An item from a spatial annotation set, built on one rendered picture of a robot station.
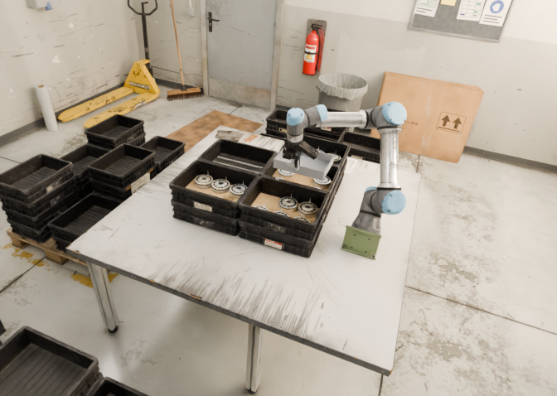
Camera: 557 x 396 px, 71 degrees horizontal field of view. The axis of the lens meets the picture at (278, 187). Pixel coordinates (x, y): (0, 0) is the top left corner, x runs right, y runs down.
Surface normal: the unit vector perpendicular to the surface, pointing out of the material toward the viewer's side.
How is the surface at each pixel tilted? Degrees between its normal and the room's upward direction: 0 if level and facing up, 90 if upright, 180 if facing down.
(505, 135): 90
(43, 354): 0
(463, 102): 80
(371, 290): 0
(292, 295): 0
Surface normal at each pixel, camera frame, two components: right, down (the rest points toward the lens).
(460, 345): 0.07, -0.83
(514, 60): -0.36, 0.50
